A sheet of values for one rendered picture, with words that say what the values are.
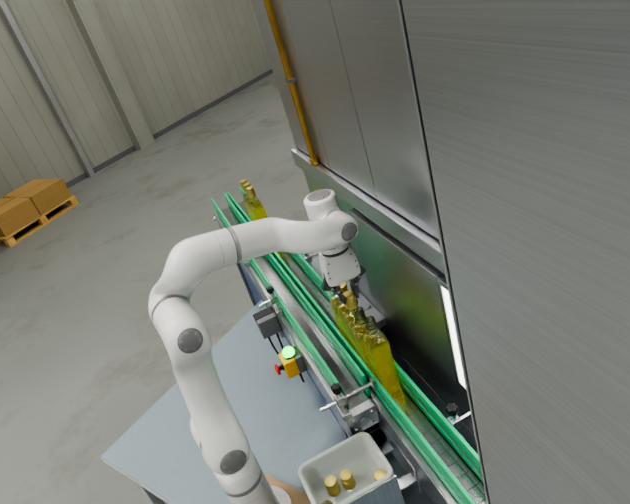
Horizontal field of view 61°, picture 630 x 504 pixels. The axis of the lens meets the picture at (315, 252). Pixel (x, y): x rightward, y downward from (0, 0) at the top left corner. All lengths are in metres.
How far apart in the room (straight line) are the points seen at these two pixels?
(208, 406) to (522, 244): 1.24
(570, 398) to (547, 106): 0.13
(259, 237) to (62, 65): 7.93
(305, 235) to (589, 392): 1.07
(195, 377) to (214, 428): 0.16
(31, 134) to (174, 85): 2.68
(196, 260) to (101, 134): 8.07
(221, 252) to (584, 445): 1.05
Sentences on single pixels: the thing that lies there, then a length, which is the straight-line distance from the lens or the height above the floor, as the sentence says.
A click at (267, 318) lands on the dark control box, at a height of 1.00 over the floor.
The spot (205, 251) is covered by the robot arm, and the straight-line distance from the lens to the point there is 1.23.
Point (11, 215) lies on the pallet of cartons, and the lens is 7.56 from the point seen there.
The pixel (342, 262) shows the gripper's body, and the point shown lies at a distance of 1.43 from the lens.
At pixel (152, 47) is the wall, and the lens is 9.96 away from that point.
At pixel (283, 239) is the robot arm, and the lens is 1.29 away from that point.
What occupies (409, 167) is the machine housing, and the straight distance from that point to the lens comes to 1.19.
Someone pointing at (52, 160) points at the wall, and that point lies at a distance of 8.86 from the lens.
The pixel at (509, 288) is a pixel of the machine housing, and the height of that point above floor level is 2.05.
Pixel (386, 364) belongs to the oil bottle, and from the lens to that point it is 1.52.
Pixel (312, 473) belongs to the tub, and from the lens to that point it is 1.60.
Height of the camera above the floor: 2.20
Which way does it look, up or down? 30 degrees down
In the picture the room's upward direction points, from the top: 18 degrees counter-clockwise
